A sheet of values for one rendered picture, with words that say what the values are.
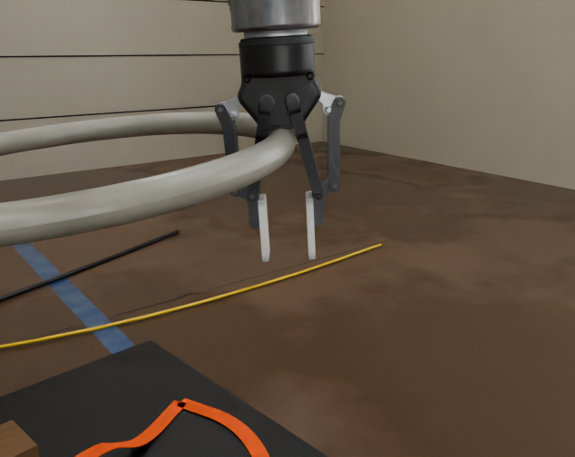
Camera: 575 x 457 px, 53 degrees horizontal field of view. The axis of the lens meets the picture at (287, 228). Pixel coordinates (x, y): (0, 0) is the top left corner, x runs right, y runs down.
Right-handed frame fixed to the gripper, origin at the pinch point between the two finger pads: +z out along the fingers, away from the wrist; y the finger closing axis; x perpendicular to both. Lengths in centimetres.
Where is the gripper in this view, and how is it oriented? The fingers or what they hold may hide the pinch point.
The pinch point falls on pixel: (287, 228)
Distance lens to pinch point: 63.8
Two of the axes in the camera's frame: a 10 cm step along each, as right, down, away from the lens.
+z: 0.6, 9.4, 3.2
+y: -10.0, 0.5, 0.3
